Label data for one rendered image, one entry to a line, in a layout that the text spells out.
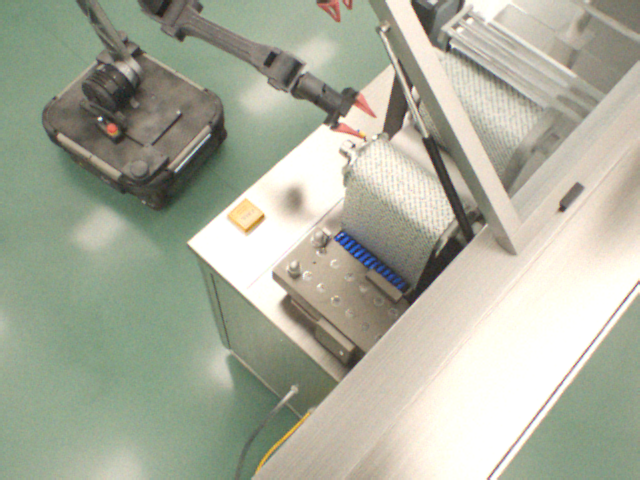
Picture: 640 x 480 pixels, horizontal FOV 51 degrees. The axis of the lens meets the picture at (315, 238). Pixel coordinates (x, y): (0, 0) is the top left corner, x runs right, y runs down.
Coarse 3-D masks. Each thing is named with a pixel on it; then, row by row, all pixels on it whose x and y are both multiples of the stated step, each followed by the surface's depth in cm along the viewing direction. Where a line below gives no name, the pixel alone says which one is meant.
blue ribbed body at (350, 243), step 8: (344, 232) 163; (336, 240) 163; (344, 240) 162; (352, 240) 162; (352, 248) 162; (360, 248) 163; (360, 256) 162; (368, 256) 161; (368, 264) 161; (376, 264) 160; (384, 272) 159; (392, 272) 160; (392, 280) 159; (400, 280) 159; (400, 288) 158
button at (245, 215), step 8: (248, 200) 180; (232, 208) 178; (240, 208) 178; (248, 208) 178; (256, 208) 179; (232, 216) 177; (240, 216) 177; (248, 216) 177; (256, 216) 177; (240, 224) 176; (248, 224) 176
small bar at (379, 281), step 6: (372, 270) 158; (366, 276) 158; (372, 276) 158; (378, 276) 158; (372, 282) 158; (378, 282) 157; (384, 282) 157; (378, 288) 158; (384, 288) 157; (390, 288) 157; (396, 288) 157; (390, 294) 156; (396, 294) 156; (396, 300) 155
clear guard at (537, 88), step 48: (432, 0) 82; (480, 0) 86; (528, 0) 91; (576, 0) 96; (624, 0) 102; (480, 48) 87; (528, 48) 92; (576, 48) 97; (624, 48) 103; (480, 96) 88; (528, 96) 93; (576, 96) 98; (624, 96) 104; (528, 144) 94; (576, 144) 99; (528, 192) 95
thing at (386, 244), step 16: (352, 208) 154; (368, 208) 148; (352, 224) 159; (368, 224) 153; (384, 224) 148; (368, 240) 159; (384, 240) 153; (400, 240) 147; (384, 256) 159; (400, 256) 153; (416, 256) 147; (400, 272) 159; (416, 272) 152
